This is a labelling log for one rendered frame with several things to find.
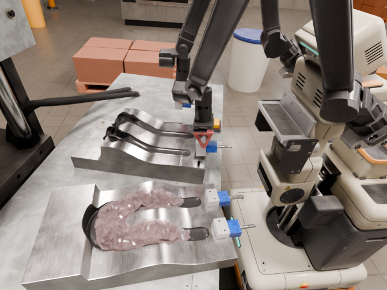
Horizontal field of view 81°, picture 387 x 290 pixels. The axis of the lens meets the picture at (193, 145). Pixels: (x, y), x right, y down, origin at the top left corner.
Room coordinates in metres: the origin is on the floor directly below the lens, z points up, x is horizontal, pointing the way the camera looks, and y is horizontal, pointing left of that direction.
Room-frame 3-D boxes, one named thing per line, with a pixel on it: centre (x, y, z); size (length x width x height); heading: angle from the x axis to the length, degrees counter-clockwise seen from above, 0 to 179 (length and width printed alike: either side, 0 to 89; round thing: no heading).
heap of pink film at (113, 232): (0.35, 0.12, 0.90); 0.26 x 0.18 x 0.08; 105
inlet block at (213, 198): (0.47, -0.12, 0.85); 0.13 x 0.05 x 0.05; 105
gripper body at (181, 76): (0.93, 0.08, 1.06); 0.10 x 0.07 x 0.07; 178
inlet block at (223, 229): (0.37, -0.15, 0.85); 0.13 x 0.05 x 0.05; 105
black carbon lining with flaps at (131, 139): (0.69, 0.18, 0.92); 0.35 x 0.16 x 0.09; 88
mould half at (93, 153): (0.70, 0.19, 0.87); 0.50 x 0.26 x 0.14; 88
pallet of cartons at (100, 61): (2.97, 0.95, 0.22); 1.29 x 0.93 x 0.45; 101
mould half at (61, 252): (0.34, 0.12, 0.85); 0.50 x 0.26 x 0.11; 105
